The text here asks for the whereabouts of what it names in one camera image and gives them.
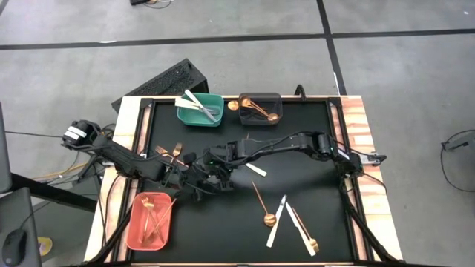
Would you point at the yellow round sticker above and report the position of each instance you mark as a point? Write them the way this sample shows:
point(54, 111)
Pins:
point(45, 246)

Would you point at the black computer mouse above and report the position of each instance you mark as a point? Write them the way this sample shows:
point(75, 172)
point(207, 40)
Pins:
point(15, 243)

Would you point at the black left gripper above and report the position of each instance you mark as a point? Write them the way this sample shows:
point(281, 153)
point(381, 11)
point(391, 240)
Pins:
point(182, 178)

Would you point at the wooden chopstick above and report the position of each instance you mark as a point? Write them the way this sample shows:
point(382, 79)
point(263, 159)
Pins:
point(245, 101)

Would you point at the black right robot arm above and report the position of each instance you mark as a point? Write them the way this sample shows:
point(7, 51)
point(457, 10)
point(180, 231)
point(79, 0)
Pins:
point(311, 142)

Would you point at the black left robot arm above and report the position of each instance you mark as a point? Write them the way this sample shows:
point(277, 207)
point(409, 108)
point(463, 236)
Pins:
point(122, 161)

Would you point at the small black box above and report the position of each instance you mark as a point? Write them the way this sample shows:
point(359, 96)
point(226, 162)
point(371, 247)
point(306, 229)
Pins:
point(138, 2)

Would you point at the black perforated computer case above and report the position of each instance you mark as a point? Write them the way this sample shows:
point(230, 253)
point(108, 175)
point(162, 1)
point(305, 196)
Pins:
point(167, 81)

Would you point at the black desk bar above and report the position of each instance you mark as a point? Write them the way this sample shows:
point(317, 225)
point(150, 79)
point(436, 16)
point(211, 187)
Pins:
point(55, 194)

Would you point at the orange plastic bin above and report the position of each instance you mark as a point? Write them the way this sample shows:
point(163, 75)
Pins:
point(135, 222)

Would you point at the black plastic bin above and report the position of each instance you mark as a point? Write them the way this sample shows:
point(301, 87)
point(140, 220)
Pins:
point(259, 120)

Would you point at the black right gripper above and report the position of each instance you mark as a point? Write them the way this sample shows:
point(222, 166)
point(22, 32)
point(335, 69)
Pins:
point(222, 159)

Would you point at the black diagonal frame strut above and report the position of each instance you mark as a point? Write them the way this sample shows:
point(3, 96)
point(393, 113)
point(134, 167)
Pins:
point(111, 237)
point(365, 230)

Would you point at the dark grey desk pad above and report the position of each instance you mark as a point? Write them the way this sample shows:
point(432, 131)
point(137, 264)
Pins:
point(18, 207)

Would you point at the teal plastic bin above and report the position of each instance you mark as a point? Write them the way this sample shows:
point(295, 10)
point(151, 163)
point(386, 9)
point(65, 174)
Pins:
point(200, 116)

